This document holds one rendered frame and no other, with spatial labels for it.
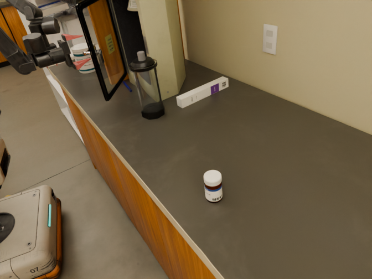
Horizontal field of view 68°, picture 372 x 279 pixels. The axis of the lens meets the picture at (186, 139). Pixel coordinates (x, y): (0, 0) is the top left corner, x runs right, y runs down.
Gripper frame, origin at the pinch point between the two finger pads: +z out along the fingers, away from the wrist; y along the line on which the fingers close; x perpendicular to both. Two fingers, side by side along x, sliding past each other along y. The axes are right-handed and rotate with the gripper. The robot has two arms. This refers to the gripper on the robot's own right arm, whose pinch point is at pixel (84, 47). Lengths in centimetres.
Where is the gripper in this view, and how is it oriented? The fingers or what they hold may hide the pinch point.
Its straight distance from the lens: 130.7
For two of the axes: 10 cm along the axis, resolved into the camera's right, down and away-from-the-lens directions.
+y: -1.5, -8.3, -5.4
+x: -5.4, -3.9, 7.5
